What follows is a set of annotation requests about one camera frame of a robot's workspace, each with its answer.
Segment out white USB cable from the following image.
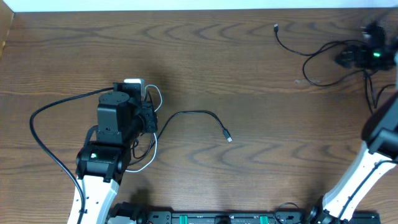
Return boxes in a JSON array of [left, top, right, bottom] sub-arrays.
[[124, 84, 164, 174]]

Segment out thin black cable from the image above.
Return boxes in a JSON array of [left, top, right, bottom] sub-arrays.
[[273, 23, 398, 115]]

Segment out black USB cable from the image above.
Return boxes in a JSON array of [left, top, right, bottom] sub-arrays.
[[127, 90, 233, 167]]

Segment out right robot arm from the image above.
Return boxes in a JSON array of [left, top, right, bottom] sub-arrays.
[[305, 21, 397, 223]]

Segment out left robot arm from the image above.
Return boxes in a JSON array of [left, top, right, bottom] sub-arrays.
[[68, 90, 157, 223]]

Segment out left camera black cable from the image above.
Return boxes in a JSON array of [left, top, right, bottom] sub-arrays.
[[29, 86, 114, 224]]

